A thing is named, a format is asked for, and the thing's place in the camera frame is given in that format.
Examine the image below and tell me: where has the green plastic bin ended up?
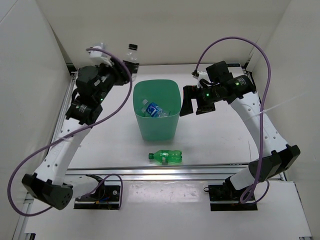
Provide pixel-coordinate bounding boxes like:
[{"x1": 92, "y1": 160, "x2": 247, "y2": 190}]
[{"x1": 133, "y1": 79, "x2": 182, "y2": 142}]

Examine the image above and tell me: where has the white cable tie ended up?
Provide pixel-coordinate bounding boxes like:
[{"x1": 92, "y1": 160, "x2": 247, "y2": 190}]
[{"x1": 244, "y1": 92, "x2": 311, "y2": 121}]

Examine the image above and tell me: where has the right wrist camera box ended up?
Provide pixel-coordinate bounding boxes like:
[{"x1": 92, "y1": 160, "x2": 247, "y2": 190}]
[{"x1": 192, "y1": 61, "x2": 234, "y2": 85}]

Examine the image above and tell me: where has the aluminium frame rail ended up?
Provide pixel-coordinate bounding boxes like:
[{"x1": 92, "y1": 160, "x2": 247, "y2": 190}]
[{"x1": 66, "y1": 163, "x2": 248, "y2": 182}]

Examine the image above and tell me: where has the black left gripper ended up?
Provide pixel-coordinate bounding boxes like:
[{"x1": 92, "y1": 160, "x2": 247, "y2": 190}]
[{"x1": 95, "y1": 57, "x2": 135, "y2": 104}]

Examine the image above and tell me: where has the green plastic soda bottle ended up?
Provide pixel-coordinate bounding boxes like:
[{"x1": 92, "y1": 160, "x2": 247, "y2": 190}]
[{"x1": 148, "y1": 150, "x2": 183, "y2": 165}]

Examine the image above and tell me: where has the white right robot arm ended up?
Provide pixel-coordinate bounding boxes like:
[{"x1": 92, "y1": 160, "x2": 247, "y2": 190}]
[{"x1": 180, "y1": 73, "x2": 301, "y2": 200}]

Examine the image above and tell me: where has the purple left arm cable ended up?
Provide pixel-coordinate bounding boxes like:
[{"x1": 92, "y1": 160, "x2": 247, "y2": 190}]
[{"x1": 6, "y1": 47, "x2": 133, "y2": 217}]

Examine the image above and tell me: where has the black label plastic bottle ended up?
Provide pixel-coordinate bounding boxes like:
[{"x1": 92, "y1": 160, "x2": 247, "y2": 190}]
[{"x1": 123, "y1": 43, "x2": 140, "y2": 82}]

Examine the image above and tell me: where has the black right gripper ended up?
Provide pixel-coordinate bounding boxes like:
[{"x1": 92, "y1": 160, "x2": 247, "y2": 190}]
[{"x1": 179, "y1": 84, "x2": 221, "y2": 117}]

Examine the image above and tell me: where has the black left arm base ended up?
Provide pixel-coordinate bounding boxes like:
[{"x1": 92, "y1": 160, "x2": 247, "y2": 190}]
[{"x1": 73, "y1": 173, "x2": 124, "y2": 210}]

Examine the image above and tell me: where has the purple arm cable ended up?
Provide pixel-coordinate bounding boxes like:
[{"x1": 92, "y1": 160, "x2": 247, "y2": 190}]
[
  {"x1": 191, "y1": 36, "x2": 273, "y2": 206},
  {"x1": 6, "y1": 47, "x2": 133, "y2": 217}
]

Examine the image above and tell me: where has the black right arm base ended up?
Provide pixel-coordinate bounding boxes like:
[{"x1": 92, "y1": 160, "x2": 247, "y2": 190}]
[{"x1": 203, "y1": 183, "x2": 258, "y2": 212}]

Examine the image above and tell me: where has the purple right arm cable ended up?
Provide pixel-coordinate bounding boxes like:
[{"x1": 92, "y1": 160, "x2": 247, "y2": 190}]
[{"x1": 191, "y1": 36, "x2": 273, "y2": 206}]

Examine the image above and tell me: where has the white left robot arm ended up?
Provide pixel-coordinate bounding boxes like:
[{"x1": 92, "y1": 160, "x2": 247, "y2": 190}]
[{"x1": 21, "y1": 57, "x2": 132, "y2": 210}]

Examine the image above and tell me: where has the blue label bottle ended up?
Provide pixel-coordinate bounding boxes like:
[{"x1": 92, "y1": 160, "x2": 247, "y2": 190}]
[{"x1": 142, "y1": 99, "x2": 171, "y2": 118}]

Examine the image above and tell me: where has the clear unlabelled plastic bottle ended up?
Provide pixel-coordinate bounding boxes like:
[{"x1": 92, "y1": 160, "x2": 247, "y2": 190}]
[{"x1": 141, "y1": 107, "x2": 150, "y2": 118}]

